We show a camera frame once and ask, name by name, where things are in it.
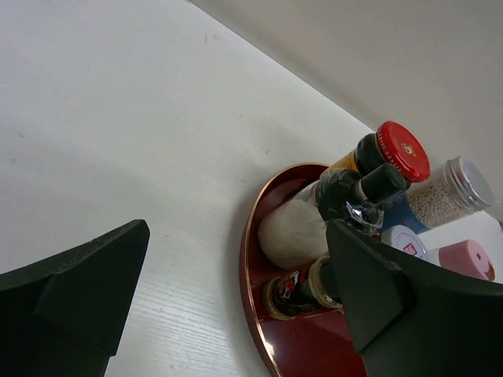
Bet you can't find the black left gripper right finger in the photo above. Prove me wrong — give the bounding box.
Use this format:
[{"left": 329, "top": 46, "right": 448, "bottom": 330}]
[{"left": 326, "top": 221, "right": 502, "bottom": 376}]

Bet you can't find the black-cap white powder bottle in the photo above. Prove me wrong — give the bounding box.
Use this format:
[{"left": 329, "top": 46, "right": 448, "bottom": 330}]
[{"left": 258, "top": 163, "right": 406, "bottom": 269}]

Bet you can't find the pink-lid jar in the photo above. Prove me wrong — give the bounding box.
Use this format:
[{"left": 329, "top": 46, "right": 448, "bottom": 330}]
[{"left": 438, "top": 240, "right": 496, "bottom": 281}]

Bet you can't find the round red lacquer tray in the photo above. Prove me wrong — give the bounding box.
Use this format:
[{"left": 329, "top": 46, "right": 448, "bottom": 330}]
[{"left": 239, "top": 163, "right": 366, "bottom": 376}]

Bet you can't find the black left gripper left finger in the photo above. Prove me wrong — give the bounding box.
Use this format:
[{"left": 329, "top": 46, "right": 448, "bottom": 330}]
[{"left": 1, "top": 220, "right": 150, "bottom": 376}]

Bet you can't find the white-lid dark sauce jar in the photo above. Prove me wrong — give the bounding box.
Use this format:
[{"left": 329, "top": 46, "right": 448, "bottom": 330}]
[{"left": 380, "top": 225, "right": 427, "bottom": 260}]

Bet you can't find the small black-lid spice jar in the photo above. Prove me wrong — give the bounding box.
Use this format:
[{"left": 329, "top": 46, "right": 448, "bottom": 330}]
[{"left": 263, "top": 255, "right": 343, "bottom": 320}]

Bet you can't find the red-lid chili sauce jar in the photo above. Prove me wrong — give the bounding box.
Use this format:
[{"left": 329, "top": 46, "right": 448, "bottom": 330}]
[{"left": 323, "top": 121, "right": 431, "bottom": 184}]

